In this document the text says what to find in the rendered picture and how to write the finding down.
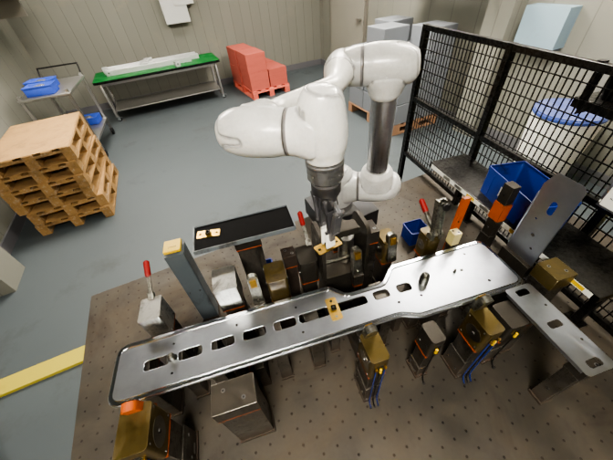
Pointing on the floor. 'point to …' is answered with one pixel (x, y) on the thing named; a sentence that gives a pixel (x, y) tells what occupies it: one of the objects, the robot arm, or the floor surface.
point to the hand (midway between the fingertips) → (327, 235)
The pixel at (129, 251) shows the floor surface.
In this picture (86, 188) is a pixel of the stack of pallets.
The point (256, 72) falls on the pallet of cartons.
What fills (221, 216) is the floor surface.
